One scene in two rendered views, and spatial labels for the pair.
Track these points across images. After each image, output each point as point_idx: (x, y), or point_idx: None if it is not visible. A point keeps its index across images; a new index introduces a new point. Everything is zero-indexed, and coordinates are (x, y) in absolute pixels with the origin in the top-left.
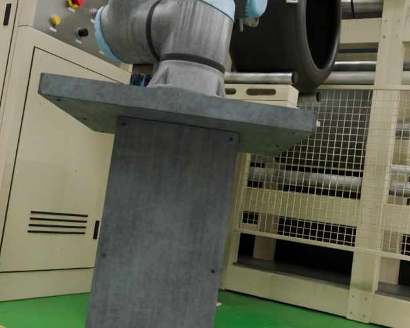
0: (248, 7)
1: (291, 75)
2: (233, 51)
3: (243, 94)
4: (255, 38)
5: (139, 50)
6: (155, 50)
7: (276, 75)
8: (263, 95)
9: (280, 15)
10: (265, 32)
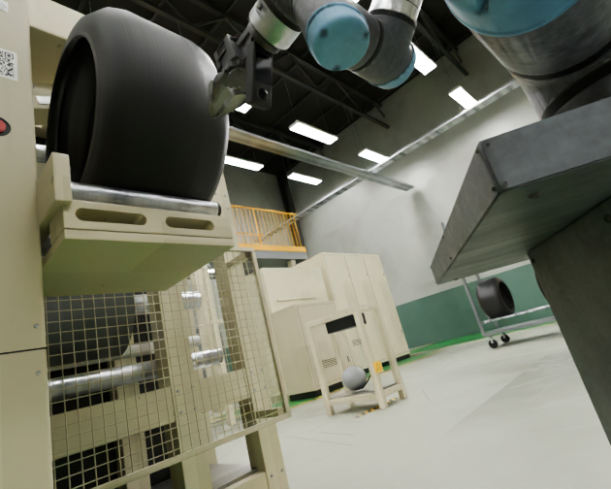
0: (410, 66)
1: (217, 205)
2: (129, 150)
3: (163, 225)
4: (180, 139)
5: None
6: None
7: (198, 203)
8: (197, 230)
9: (220, 118)
10: (198, 135)
